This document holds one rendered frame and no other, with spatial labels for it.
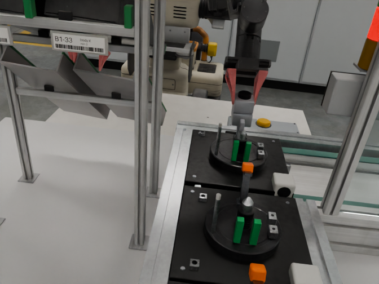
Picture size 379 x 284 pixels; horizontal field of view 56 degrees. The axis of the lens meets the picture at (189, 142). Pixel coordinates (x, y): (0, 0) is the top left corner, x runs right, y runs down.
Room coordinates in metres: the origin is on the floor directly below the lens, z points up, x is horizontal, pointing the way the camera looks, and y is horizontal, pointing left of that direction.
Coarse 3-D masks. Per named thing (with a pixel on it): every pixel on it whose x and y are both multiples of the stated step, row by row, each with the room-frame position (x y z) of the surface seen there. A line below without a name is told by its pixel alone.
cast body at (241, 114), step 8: (240, 96) 0.74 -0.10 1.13; (248, 96) 0.74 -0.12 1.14; (240, 104) 0.73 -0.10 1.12; (248, 104) 0.73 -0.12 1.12; (232, 112) 0.74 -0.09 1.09; (240, 112) 0.73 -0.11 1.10; (248, 112) 0.73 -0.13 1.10; (232, 120) 0.72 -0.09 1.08; (240, 120) 0.71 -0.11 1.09; (248, 120) 0.72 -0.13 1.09; (240, 128) 0.70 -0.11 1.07
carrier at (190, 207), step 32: (192, 192) 0.59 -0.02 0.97; (224, 192) 0.60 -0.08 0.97; (192, 224) 0.50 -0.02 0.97; (224, 224) 0.48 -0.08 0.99; (256, 224) 0.44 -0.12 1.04; (288, 224) 0.52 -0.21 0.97; (192, 256) 0.42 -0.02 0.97; (224, 256) 0.43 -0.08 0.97; (256, 256) 0.42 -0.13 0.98; (288, 256) 0.44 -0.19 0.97
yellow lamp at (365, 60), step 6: (366, 42) 0.62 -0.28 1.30; (372, 42) 0.61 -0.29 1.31; (366, 48) 0.61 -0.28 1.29; (372, 48) 0.60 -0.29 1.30; (366, 54) 0.61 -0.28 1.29; (372, 54) 0.60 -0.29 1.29; (360, 60) 0.62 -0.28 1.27; (366, 60) 0.61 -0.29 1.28; (360, 66) 0.61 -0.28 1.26; (366, 66) 0.60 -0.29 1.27
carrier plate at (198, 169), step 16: (192, 144) 0.78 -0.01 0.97; (208, 144) 0.79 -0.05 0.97; (272, 144) 0.82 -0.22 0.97; (192, 160) 0.71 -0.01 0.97; (208, 160) 0.72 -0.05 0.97; (272, 160) 0.75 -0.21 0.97; (192, 176) 0.65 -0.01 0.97; (208, 176) 0.65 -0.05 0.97; (224, 176) 0.66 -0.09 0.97; (240, 176) 0.66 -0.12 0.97; (256, 176) 0.67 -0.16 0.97; (256, 192) 0.62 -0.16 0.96; (272, 192) 0.62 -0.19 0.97
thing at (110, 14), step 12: (48, 0) 0.61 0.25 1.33; (60, 0) 0.60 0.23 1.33; (72, 0) 0.60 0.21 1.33; (84, 0) 0.60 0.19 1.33; (96, 0) 0.59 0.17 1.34; (108, 0) 0.59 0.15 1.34; (120, 0) 0.59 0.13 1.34; (132, 0) 0.63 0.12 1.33; (48, 12) 0.60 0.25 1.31; (72, 12) 0.59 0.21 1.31; (84, 12) 0.59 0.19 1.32; (96, 12) 0.58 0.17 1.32; (108, 12) 0.58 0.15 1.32; (120, 12) 0.58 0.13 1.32; (120, 24) 0.58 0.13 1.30; (108, 36) 0.70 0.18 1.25; (120, 36) 0.67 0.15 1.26
